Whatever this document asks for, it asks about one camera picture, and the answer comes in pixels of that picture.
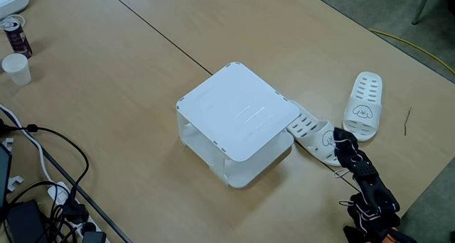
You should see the white dog print slipper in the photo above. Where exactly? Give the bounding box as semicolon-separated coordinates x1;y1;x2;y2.
286;99;345;167
342;71;384;142

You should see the white shoe rack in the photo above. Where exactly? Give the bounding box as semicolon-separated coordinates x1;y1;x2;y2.
176;61;301;190

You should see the thin brown twig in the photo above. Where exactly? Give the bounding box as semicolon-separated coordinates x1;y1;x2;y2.
403;107;412;136

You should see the grey chair leg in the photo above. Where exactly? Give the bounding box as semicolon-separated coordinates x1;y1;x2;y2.
411;0;434;26

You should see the black adapter block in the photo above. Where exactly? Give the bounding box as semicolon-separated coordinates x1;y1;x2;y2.
81;230;107;243

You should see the white power strip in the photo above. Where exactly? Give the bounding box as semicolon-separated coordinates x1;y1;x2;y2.
47;181;111;243

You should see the large black adapter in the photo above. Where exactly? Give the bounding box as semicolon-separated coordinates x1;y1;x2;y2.
5;199;48;243

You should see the white paper cup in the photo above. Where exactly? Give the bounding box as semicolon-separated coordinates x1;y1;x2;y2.
1;53;32;87

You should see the purple drink can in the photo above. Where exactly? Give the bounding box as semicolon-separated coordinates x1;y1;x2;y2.
3;19;33;59

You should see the yellow cable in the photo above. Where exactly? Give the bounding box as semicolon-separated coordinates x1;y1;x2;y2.
368;28;455;76

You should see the black cable with ferrite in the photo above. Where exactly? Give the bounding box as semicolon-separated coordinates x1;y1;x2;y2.
0;124;90;201

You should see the black wall plug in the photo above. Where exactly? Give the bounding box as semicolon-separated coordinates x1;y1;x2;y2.
62;188;90;225

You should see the thick white cable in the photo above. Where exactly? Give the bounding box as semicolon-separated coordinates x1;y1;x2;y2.
0;103;68;198

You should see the white printed bracket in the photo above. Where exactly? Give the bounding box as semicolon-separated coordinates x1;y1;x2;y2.
1;136;15;152
6;175;25;193

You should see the thin white coiled cable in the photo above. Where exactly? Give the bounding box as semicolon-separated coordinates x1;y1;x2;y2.
0;13;27;31

